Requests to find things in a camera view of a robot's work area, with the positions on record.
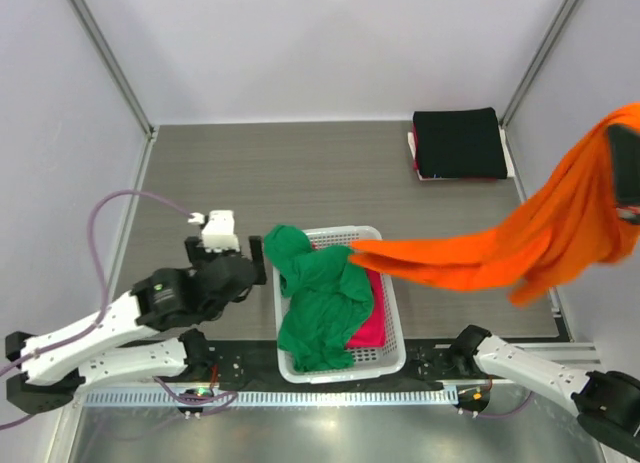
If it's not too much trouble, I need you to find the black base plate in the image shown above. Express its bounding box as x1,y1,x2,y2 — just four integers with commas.
208,336,483,393

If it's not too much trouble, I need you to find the folded pink t shirt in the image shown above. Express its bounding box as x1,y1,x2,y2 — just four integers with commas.
408,128,422,180

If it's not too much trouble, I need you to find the left aluminium frame post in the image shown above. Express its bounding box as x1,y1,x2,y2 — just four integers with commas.
67,0,154,139

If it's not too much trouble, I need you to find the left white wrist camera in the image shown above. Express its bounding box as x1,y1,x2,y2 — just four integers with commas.
188,210,240,253

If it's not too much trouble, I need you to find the right aluminium frame post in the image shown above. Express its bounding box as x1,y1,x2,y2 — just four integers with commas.
499,0,583,128

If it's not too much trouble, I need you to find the green t shirt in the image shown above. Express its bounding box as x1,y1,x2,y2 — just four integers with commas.
264,225,374,373

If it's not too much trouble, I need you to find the folded black t shirt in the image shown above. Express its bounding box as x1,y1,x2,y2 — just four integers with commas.
412,107,507,180

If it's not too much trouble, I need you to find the pink t shirt in basket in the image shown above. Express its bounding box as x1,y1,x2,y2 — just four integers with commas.
346,270,386,349

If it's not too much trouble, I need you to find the white plastic basket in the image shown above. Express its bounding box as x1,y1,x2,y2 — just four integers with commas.
264,225,406,384

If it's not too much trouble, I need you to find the white slotted cable duct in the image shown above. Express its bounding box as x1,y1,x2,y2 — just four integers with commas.
84,386,458,408

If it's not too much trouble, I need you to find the folded white t shirt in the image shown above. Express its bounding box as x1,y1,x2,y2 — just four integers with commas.
418,127,515,182

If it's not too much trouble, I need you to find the aluminium frame post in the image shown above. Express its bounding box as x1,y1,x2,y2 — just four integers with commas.
499,0,583,128
67,0,154,139

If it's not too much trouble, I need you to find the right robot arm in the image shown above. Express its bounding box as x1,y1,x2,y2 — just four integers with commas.
450,123,639,460

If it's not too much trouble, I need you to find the orange t shirt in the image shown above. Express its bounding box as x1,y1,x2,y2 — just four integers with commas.
349,103,639,306

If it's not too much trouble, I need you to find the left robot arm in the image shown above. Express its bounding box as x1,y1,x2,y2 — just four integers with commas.
5,236,267,415

